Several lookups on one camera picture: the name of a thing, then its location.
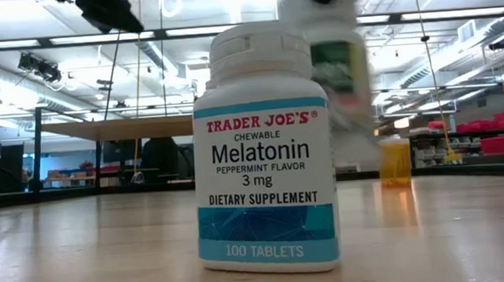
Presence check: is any white bottle green label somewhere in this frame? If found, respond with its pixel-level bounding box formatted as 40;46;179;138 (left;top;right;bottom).
276;0;382;168

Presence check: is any orange pill bottle white cap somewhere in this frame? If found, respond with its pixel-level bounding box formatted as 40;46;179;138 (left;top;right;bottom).
376;135;414;190

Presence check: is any white Trader Joe's melatonin bottle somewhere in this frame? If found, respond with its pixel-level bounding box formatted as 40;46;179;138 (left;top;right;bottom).
183;17;342;281

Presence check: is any white LED light strip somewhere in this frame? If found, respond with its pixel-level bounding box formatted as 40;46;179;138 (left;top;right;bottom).
166;25;232;37
401;6;504;21
0;38;40;50
49;30;155;46
357;14;390;24

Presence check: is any black monitor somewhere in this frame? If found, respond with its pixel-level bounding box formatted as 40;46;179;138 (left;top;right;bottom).
100;139;133;165

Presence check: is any black office chair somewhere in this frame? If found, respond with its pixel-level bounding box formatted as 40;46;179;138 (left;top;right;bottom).
138;136;184;185

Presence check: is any workbench with boxes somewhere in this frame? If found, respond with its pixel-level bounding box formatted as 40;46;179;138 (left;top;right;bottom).
43;166;100;191

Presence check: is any storage rack with small bins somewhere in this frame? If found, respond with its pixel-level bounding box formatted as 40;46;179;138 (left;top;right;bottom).
404;121;504;171

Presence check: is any yellow object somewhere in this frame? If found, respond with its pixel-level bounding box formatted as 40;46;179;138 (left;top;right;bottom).
442;147;463;165

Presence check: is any black hanging cable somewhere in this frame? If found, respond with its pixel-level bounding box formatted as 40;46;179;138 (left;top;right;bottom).
96;29;128;122

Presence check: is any white hanging ring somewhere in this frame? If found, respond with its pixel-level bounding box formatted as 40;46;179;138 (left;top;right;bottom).
160;0;185;20

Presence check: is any silver ceiling duct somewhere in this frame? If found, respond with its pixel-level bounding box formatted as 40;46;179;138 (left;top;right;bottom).
397;16;504;90
136;38;187;95

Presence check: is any thin hanging cord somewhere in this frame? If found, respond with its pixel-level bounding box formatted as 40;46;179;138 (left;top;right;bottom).
121;0;156;185

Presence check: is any black overhead frame beam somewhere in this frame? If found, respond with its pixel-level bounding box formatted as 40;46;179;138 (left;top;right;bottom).
0;4;504;53

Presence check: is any wooden shelf black metal frame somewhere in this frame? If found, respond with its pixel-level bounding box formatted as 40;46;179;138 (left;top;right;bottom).
27;96;198;195

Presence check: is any yellow hanging cord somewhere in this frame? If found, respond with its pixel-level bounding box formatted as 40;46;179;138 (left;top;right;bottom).
410;0;454;155

